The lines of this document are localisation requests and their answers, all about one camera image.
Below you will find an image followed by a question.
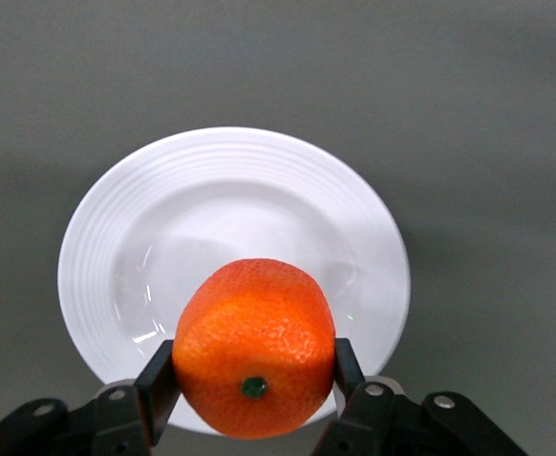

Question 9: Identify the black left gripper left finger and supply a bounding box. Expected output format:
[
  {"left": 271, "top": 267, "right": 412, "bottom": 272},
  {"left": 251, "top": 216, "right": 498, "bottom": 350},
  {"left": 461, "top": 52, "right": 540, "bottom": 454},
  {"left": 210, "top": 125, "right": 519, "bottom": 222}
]
[{"left": 0, "top": 339, "right": 183, "bottom": 456}]

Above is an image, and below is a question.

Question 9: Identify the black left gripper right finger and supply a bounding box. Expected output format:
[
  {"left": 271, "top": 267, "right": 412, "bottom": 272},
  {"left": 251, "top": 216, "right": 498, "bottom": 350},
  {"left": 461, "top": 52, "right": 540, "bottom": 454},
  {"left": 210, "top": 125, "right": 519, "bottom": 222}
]
[{"left": 305, "top": 336, "right": 530, "bottom": 456}]

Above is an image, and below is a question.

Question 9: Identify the orange fruit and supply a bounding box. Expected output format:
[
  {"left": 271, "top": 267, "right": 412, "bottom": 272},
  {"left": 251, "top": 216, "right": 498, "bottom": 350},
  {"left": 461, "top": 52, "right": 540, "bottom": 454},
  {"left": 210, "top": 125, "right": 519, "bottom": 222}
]
[{"left": 171, "top": 257, "right": 337, "bottom": 441}]

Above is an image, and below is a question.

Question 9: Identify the white round plate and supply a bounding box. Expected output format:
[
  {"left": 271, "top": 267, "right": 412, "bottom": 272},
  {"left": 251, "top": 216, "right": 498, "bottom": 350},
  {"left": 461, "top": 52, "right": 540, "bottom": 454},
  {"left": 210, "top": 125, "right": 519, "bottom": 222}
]
[{"left": 57, "top": 125, "right": 412, "bottom": 436}]

